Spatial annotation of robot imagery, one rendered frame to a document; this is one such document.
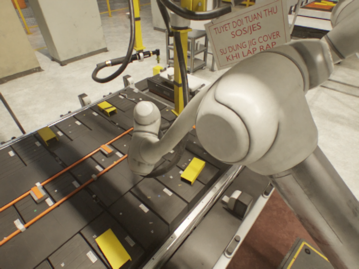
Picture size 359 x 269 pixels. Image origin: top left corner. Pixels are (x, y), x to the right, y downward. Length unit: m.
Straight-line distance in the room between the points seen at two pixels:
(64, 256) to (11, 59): 4.64
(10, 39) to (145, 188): 4.56
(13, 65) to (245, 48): 4.84
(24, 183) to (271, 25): 1.43
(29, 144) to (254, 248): 1.92
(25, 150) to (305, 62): 1.54
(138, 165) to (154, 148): 0.11
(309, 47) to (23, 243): 1.21
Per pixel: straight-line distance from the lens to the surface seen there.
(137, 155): 0.81
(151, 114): 0.81
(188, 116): 0.65
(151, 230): 1.05
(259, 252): 2.18
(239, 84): 0.31
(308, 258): 1.94
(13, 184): 1.46
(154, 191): 1.15
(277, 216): 2.39
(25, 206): 1.33
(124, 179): 1.21
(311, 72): 0.46
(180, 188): 1.15
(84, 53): 5.79
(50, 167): 1.44
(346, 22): 0.87
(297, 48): 0.47
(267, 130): 0.30
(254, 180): 1.42
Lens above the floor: 1.95
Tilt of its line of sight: 41 degrees down
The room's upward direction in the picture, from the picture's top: straight up
